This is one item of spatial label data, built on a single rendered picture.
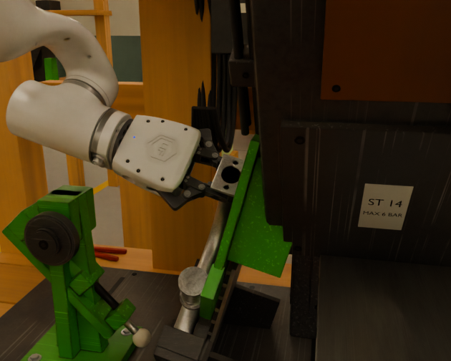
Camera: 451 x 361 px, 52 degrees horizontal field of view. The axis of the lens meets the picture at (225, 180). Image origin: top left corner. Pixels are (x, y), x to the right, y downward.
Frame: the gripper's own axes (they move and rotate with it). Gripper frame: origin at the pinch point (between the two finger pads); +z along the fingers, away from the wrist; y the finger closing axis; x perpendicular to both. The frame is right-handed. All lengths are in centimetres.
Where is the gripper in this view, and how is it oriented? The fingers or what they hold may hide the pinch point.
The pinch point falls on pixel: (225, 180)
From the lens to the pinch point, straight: 64.9
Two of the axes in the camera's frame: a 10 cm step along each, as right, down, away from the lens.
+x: -0.8, 4.1, 9.1
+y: 3.4, -8.5, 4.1
